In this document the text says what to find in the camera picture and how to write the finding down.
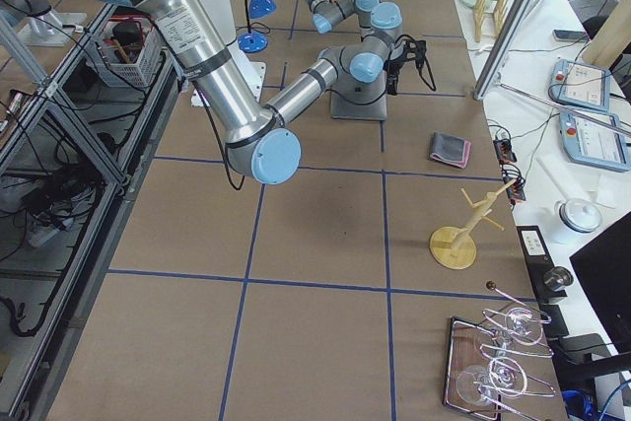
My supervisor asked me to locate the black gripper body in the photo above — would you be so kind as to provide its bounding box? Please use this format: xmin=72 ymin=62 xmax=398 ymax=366
xmin=386 ymin=48 xmax=406 ymax=79

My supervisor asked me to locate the grey laptop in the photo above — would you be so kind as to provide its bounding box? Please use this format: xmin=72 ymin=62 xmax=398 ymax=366
xmin=330 ymin=72 xmax=387 ymax=121

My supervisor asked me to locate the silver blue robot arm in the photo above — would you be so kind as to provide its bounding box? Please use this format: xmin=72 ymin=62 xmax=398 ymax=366
xmin=100 ymin=0 xmax=403 ymax=184

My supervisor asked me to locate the wooden dish rack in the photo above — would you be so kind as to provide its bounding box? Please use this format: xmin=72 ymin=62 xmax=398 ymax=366
xmin=472 ymin=0 xmax=508 ymax=42

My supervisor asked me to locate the orange black electronics board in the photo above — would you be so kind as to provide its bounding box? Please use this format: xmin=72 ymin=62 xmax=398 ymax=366
xmin=493 ymin=138 xmax=518 ymax=165

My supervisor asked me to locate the blue desk lamp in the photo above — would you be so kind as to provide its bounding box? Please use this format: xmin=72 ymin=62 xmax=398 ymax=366
xmin=238 ymin=0 xmax=276 ymax=53

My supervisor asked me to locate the smartphone on desk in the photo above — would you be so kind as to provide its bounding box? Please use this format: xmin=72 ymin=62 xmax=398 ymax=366
xmin=552 ymin=29 xmax=589 ymax=43

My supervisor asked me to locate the wooden mug tree stand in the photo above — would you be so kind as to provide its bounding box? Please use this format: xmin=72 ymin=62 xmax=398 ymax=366
xmin=429 ymin=178 xmax=516 ymax=270

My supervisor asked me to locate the far teach pendant tablet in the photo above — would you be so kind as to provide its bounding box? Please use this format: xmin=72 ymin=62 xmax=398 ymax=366
xmin=548 ymin=59 xmax=611 ymax=112

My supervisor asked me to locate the teach pendant tablet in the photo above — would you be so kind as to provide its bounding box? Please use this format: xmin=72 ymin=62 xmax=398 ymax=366
xmin=548 ymin=59 xmax=611 ymax=112
xmin=559 ymin=111 xmax=630 ymax=172

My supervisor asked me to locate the near teach pendant tablet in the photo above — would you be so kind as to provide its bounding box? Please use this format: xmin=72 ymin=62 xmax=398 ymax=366
xmin=559 ymin=111 xmax=630 ymax=172

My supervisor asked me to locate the white kettle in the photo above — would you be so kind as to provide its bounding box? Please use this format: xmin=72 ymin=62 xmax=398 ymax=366
xmin=548 ymin=198 xmax=602 ymax=244

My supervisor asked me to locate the white plastic basket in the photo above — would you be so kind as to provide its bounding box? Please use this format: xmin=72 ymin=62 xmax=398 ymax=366
xmin=88 ymin=15 xmax=162 ymax=88

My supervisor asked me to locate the wine glass far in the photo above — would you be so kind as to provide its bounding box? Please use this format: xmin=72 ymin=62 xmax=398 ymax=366
xmin=480 ymin=306 xmax=553 ymax=358

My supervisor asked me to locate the wine glass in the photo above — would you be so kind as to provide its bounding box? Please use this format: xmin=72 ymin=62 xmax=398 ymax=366
xmin=480 ymin=306 xmax=553 ymax=358
xmin=456 ymin=357 xmax=527 ymax=406

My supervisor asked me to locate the black monitor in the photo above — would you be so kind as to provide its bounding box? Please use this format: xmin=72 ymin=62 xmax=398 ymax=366
xmin=570 ymin=219 xmax=630 ymax=346

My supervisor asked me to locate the wine glass near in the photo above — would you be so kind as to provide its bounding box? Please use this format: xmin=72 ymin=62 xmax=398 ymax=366
xmin=456 ymin=357 xmax=527 ymax=406

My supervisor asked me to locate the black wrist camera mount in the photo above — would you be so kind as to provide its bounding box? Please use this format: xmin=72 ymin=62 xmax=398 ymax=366
xmin=403 ymin=38 xmax=427 ymax=72

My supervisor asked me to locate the black camera cable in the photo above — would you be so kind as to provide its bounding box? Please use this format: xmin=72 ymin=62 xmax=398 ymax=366
xmin=416 ymin=58 xmax=438 ymax=93

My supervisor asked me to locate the aluminium frame post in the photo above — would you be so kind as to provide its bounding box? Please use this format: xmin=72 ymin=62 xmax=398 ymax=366
xmin=473 ymin=0 xmax=534 ymax=101

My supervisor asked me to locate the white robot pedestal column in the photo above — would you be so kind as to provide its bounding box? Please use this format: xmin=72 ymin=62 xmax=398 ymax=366
xmin=189 ymin=0 xmax=267 ymax=106

